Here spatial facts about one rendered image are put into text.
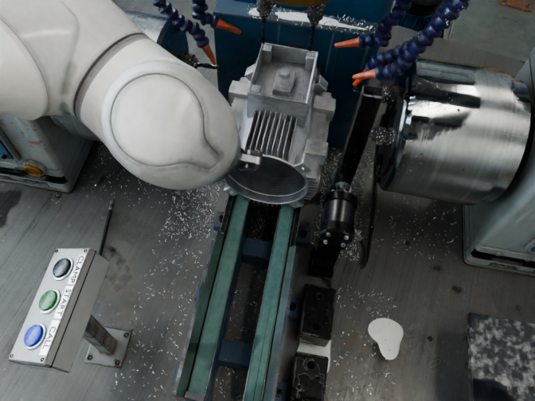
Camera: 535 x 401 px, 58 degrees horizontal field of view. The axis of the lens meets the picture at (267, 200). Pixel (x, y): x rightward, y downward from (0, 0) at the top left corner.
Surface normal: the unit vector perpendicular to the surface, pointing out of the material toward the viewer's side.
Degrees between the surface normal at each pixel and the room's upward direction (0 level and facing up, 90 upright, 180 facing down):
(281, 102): 90
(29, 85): 75
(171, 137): 44
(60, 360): 65
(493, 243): 90
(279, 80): 0
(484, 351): 0
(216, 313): 0
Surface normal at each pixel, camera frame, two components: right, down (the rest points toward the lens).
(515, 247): -0.18, 0.85
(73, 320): 0.91, -0.05
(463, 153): -0.12, 0.41
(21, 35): 0.47, -0.12
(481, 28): 0.04, -0.49
